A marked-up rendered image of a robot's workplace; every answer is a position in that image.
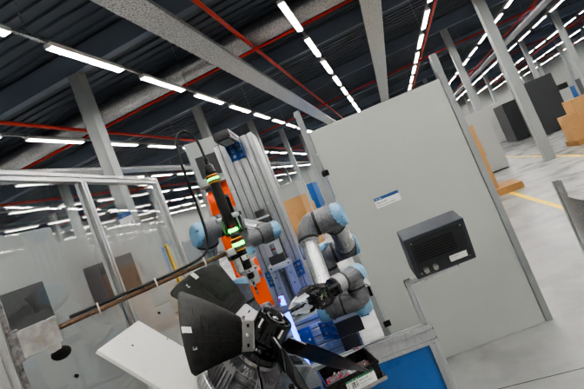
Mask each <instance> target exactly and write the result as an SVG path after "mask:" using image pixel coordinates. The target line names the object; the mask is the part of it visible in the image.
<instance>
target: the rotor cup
mask: <svg viewBox="0 0 584 389"><path fill-rule="evenodd" d="M273 316H276V317H277V318H278V320H276V319H274V318H273ZM262 319H263V322H262V324H261V325H260V327H258V325H259V323H260V321H261V320H262ZM253 321H254V329H255V350H254V352H243V353H244V354H245V355H246V356H247V357H248V358H250V359H252V360H253V361H254V362H256V363H258V364H260V365H263V366H275V365H277V361H276V360H275V358H274V356H273V353H274V348H273V344H272V339H271V336H272V337H275V339H276V340H277V341H278V343H279V344H280V345H281V346H282V345H283V343H284V341H285V339H286V338H287V336H288V334H289V332H290V330H291V327H292V324H291V322H290V320H289V319H288V318H287V317H286V316H285V315H283V314H282V313H280V312H278V311H277V310H275V309H273V308H271V307H261V308H260V309H259V310H258V312H257V314H256V316H255V318H254V320H253ZM282 330H283V333H282V335H281V337H280V339H278V336H279V334H280V333H281V331H282Z"/></svg>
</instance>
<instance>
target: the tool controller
mask: <svg viewBox="0 0 584 389"><path fill-rule="evenodd" d="M397 235H398V238H399V240H400V243H401V246H402V249H403V251H404V253H405V256H406V258H407V261H408V264H409V267H410V269H411V270H412V272H413V273H414V274H415V276H416V277H417V279H418V280H419V279H421V278H424V277H426V276H429V275H431V274H435V273H437V272H440V271H442V270H444V269H447V268H449V267H453V266H455V265H458V264H460V263H462V262H464V261H467V260H471V259H473V258H475V257H476V255H475V251H474V248H473V245H472V242H471V240H470V237H469V235H468V231H467V228H466V225H465V222H464V220H463V218H462V217H461V216H459V215H458V214H457V213H456V212H455V211H453V210H451V211H448V212H447V213H444V214H440V215H437V216H436V217H433V218H431V219H428V220H426V221H423V222H420V223H418V224H415V225H414V226H411V227H407V228H404V229H403V230H400V231H398V232H397Z"/></svg>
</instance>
